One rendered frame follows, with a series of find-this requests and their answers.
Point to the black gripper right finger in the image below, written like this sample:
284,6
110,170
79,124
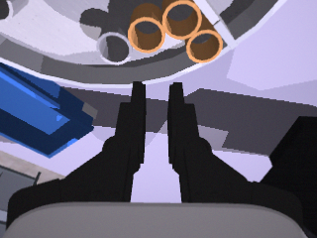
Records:
205,178

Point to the blue shallow tray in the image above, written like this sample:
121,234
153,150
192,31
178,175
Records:
28,112

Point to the bronze bushing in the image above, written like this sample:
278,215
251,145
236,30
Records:
146,43
206,51
184,29

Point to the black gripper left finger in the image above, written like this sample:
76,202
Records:
107,177

